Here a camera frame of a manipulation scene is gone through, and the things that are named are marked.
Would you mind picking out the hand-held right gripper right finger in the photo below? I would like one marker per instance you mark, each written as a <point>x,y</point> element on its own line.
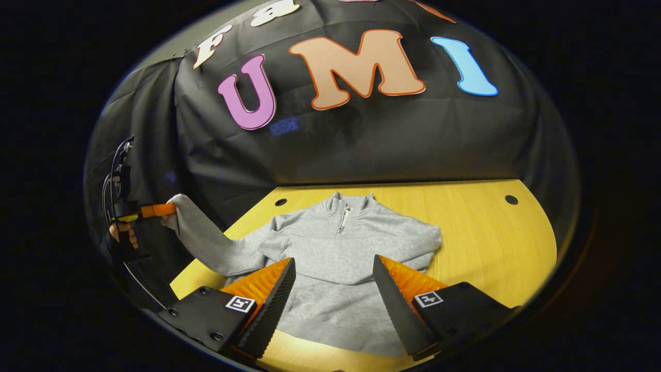
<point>397,305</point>

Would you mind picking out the black backdrop cloth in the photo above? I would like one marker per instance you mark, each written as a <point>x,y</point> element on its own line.
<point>392,139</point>

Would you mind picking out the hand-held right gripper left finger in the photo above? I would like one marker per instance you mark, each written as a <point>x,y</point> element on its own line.
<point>271,305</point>

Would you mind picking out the grey zip-neck sweatshirt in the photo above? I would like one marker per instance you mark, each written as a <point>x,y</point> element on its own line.
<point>335,248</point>

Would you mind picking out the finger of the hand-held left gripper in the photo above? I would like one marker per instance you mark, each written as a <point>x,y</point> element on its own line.
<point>157,210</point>

